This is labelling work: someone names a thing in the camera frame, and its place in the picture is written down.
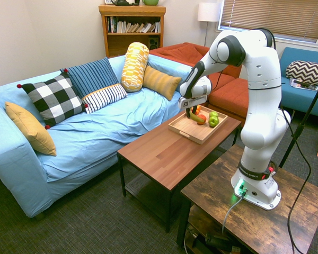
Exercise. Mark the plain mustard pillow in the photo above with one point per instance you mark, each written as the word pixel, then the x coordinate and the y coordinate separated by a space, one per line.
pixel 31 129

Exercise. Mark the black tripod stand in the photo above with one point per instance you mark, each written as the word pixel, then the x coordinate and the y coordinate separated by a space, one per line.
pixel 304 121

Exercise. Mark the row of books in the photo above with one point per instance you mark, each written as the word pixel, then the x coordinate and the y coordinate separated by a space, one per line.
pixel 133 27

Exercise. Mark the mustard striped pillow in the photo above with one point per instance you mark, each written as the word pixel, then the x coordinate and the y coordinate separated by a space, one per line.
pixel 161 82

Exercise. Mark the yellow banana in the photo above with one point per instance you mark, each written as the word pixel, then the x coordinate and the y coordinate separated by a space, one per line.
pixel 194 118

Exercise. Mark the light blue sofa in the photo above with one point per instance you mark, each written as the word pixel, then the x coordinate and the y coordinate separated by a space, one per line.
pixel 95 137

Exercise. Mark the dark rustic wooden table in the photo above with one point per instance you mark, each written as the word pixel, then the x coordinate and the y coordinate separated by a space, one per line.
pixel 254 225

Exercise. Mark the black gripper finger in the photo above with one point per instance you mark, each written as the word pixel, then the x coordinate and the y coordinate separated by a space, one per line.
pixel 194 109
pixel 187 112

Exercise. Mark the black white zigzag pillow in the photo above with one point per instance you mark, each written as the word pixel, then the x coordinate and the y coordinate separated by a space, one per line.
pixel 307 71

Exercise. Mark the wooden window blinds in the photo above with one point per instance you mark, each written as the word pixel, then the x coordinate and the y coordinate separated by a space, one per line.
pixel 273 16

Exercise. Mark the small black speaker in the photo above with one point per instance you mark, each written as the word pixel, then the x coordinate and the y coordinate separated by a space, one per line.
pixel 153 43

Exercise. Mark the light wooden tray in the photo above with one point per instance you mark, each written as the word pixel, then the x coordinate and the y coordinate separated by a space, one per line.
pixel 193 131

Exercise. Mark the small orange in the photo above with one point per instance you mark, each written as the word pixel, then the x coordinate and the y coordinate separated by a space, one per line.
pixel 198 108

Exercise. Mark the green apple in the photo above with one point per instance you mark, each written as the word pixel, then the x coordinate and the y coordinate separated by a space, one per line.
pixel 213 114
pixel 213 122

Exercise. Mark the teal sofa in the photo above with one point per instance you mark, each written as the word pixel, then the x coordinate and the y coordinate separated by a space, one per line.
pixel 299 98

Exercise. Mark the green pot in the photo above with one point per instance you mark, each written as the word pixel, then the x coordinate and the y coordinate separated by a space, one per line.
pixel 150 2

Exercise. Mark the wooden bookshelf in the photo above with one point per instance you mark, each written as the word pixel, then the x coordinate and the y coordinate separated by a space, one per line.
pixel 132 42

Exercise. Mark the reddish wooden coffee table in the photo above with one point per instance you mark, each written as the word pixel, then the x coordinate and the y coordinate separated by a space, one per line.
pixel 164 156

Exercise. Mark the white floor lamp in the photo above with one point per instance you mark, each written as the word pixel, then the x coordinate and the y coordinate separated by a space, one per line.
pixel 208 12

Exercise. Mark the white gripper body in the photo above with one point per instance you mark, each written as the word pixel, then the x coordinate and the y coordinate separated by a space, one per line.
pixel 194 101

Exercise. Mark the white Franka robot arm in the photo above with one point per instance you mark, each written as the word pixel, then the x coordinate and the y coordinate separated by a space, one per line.
pixel 262 87

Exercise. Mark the blue striped pillow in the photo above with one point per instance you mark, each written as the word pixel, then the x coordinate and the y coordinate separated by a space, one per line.
pixel 92 75

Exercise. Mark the black white checkered pillow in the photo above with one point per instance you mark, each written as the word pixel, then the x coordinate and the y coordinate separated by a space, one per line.
pixel 53 99

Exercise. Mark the large orange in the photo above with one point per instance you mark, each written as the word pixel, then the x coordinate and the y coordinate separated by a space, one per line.
pixel 202 117

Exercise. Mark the orange sofa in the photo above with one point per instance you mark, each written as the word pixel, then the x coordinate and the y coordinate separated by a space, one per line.
pixel 228 90

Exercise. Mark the yellow patterned bolster pillow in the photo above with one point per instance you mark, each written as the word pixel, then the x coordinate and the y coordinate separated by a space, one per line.
pixel 134 66

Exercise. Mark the white navy striped pillow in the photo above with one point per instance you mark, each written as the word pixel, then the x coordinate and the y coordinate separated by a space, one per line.
pixel 104 97

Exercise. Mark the magazine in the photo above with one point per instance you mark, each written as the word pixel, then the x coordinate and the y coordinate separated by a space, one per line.
pixel 302 84

